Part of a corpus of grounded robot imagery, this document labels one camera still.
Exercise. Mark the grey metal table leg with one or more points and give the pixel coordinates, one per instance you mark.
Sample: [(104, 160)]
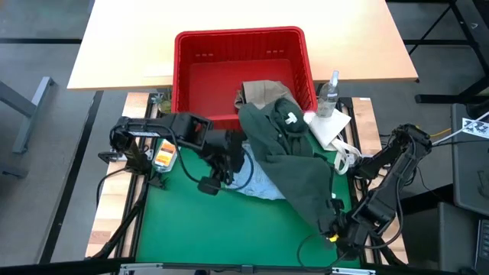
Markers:
[(32, 114)]

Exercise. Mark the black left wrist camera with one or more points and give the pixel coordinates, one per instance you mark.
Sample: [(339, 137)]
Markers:
[(209, 186)]

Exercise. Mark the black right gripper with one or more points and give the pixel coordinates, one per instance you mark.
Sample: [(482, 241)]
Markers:
[(349, 233)]

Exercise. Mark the light wood table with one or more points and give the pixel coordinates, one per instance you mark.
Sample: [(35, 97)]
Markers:
[(133, 46)]

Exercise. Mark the black metal desk frame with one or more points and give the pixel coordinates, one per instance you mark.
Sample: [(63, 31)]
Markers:
[(439, 42)]

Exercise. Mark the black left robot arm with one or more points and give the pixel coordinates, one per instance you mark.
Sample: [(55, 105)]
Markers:
[(153, 130)]

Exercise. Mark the grey plastic case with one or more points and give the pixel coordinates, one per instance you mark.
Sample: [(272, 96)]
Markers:
[(471, 183)]

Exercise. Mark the white cloth tote bag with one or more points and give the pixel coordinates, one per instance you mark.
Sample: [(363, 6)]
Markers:
[(328, 128)]

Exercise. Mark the wipes packet with orange label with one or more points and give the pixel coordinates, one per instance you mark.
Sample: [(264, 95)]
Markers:
[(165, 156)]

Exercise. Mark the beige trousers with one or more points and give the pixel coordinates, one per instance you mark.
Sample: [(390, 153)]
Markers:
[(260, 91)]

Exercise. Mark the light blue denim garment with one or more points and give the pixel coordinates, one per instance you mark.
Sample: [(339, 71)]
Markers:
[(260, 183)]

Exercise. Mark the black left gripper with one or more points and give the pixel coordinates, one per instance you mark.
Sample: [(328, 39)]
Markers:
[(225, 153)]

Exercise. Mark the dark green garment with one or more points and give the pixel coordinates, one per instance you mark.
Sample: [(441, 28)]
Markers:
[(298, 172)]

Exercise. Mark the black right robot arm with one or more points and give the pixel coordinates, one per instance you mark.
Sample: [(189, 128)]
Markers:
[(389, 179)]

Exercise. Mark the red plastic laundry basket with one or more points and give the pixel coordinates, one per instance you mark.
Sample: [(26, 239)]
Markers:
[(214, 84)]

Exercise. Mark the white printed tag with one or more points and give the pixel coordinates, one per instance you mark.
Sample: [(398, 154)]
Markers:
[(475, 128)]

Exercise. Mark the black table base bar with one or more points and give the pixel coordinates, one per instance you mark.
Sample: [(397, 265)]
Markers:
[(57, 225)]

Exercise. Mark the clear plastic spray bottle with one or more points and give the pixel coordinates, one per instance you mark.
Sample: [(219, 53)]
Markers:
[(326, 97)]

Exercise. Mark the black metal rig frame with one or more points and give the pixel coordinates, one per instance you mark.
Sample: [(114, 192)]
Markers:
[(131, 229)]

